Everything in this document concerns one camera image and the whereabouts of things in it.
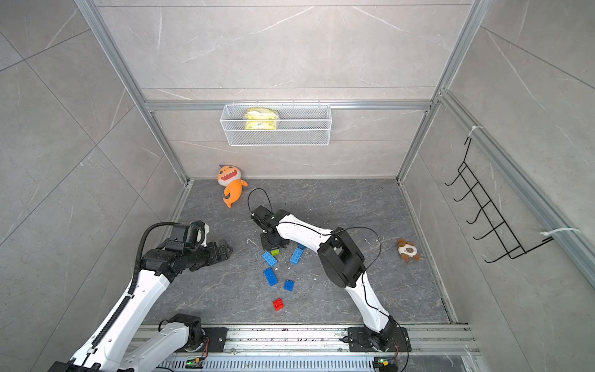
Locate light blue 2x4 lego brick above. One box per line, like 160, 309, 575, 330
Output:
262, 252, 277, 267

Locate light blue long lego brick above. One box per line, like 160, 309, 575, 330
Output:
290, 247, 304, 264

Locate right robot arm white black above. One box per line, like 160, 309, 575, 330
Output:
250, 206, 412, 352

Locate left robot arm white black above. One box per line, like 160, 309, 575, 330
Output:
50, 221, 233, 371

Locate dark blue 2x4 lego brick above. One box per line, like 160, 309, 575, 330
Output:
263, 268, 278, 286

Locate red 2x2 lego brick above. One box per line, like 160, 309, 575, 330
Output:
272, 298, 284, 312

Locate orange shark plush toy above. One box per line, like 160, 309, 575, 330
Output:
217, 165, 248, 209

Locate brown white plush toy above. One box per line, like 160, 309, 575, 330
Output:
397, 238, 421, 262

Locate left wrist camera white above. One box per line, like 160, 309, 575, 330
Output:
192, 220, 209, 246

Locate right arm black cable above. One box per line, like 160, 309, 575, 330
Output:
246, 188, 410, 372

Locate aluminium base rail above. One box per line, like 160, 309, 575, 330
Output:
205, 323, 480, 357

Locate white wire mesh basket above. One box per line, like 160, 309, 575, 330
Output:
220, 104, 333, 147

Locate black wire hook rack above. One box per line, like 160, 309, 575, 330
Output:
445, 137, 554, 264

